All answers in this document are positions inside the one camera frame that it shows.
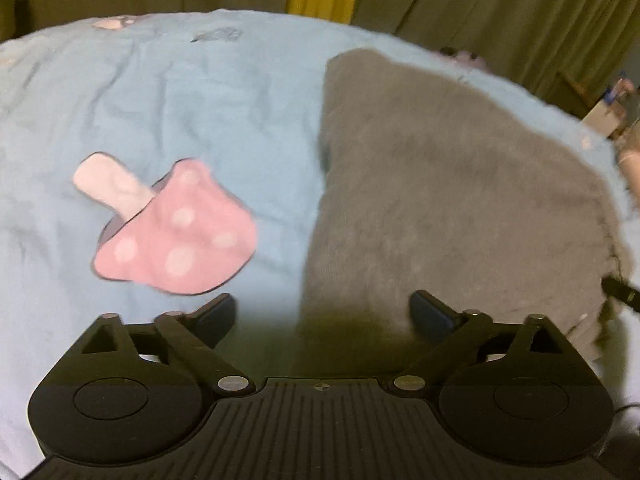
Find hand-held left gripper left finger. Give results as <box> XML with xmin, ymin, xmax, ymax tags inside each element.
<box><xmin>80</xmin><ymin>292</ymin><xmax>256</xmax><ymax>396</ymax></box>

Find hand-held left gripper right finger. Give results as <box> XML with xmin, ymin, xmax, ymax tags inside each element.
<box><xmin>387</xmin><ymin>290</ymin><xmax>568</xmax><ymax>398</ymax></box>

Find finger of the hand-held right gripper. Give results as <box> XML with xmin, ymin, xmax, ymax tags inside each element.
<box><xmin>601</xmin><ymin>276</ymin><xmax>640</xmax><ymax>313</ymax></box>

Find grey pants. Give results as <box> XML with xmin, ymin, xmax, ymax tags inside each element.
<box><xmin>300</xmin><ymin>47</ymin><xmax>637</xmax><ymax>383</ymax></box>

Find small cardboard box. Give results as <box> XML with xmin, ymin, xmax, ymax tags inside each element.
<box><xmin>584</xmin><ymin>101</ymin><xmax>627</xmax><ymax>139</ymax></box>

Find blue mushroom print blanket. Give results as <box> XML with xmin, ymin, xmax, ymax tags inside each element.
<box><xmin>0</xmin><ymin>7</ymin><xmax>640</xmax><ymax>480</ymax></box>

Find olive green curtain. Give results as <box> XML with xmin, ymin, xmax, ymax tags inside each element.
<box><xmin>0</xmin><ymin>0</ymin><xmax>640</xmax><ymax>113</ymax></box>

